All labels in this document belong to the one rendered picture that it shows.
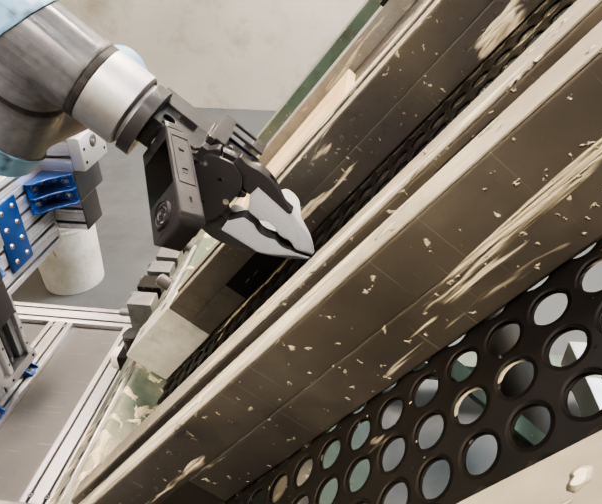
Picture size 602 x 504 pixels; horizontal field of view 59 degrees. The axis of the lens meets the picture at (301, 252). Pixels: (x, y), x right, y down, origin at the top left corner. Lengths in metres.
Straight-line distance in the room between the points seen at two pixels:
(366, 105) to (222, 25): 4.14
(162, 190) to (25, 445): 1.38
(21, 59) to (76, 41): 0.05
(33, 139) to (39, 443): 1.28
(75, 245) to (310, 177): 1.97
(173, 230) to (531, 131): 0.29
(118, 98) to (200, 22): 4.24
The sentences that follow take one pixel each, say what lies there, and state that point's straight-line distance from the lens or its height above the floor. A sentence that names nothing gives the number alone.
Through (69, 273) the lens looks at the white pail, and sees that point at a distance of 2.57.
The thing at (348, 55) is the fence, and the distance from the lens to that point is 1.17.
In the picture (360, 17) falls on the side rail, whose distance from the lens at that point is 1.40.
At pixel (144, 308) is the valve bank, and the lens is 1.20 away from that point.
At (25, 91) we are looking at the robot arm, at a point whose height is 1.35.
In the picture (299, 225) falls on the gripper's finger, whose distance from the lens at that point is 0.51.
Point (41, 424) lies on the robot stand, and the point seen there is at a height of 0.21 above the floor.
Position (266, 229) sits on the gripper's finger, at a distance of 0.53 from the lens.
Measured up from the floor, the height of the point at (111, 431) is 0.91.
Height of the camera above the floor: 1.49
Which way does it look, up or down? 33 degrees down
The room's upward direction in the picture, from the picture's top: straight up
